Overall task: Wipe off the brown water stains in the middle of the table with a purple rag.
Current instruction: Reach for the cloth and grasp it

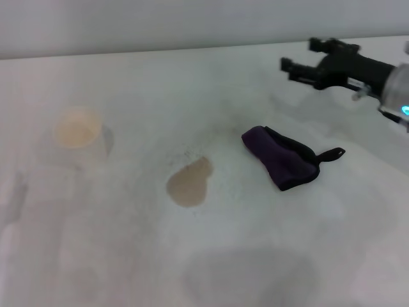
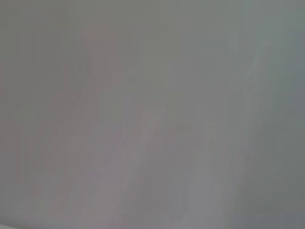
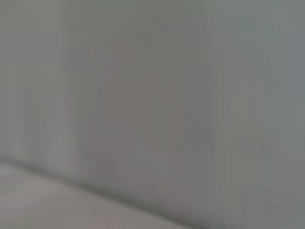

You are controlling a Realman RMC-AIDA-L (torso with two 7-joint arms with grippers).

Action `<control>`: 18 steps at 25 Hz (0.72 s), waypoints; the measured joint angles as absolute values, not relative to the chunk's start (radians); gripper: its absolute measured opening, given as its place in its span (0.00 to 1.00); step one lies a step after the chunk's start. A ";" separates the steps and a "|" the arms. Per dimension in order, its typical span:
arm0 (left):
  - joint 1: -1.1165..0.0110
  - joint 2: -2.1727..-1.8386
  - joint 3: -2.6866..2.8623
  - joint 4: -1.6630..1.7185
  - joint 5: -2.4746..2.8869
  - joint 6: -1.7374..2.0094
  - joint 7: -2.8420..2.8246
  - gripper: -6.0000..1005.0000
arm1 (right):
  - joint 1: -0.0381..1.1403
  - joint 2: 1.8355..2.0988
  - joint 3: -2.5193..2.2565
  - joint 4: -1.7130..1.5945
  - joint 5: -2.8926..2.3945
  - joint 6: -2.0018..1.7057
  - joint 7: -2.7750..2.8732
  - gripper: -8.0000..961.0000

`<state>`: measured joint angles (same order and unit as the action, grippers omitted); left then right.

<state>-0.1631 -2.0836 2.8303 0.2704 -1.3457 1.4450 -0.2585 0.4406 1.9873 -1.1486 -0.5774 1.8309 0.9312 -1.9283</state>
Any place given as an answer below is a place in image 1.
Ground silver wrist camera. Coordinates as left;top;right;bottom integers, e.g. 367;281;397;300
346;77;373;101

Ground purple rag with black trim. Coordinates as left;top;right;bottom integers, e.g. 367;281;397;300
241;125;347;193

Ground brown water stain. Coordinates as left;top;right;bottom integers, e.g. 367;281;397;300
166;156;213;209

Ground white paper cup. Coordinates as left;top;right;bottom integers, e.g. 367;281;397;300
52;106;114;171

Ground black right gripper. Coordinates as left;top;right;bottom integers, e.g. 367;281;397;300
279;36;397;97

